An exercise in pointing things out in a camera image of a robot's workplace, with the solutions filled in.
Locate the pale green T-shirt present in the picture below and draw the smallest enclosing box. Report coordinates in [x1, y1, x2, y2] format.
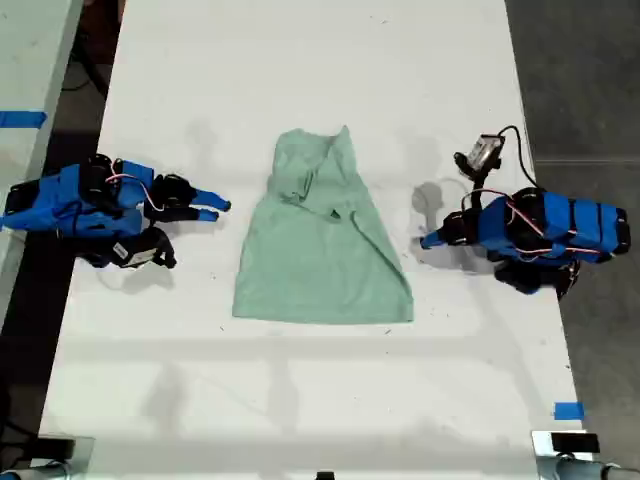
[231, 124, 416, 325]

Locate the black camera cable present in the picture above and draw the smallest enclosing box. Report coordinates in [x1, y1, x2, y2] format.
[497, 125, 547, 194]

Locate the small blue tape piece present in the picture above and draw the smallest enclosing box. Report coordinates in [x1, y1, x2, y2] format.
[553, 401, 586, 421]

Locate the white side table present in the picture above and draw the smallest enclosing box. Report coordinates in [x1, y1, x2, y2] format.
[0, 0, 85, 321]

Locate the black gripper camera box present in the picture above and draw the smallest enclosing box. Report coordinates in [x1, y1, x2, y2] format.
[110, 228, 169, 271]
[467, 133, 504, 174]

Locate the black box on silver bracket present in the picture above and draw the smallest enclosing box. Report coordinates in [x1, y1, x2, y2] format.
[530, 429, 601, 466]

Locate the long blue tape strip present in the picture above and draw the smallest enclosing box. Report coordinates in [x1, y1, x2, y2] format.
[0, 109, 49, 130]

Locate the black camera stalk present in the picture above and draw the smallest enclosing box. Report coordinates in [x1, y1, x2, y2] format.
[157, 228, 179, 269]
[453, 152, 490, 202]

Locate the black floor cable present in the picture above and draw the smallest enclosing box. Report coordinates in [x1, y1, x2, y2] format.
[62, 47, 114, 99]

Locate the black box on grey bracket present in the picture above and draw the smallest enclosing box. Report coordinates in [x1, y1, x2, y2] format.
[29, 435, 96, 476]

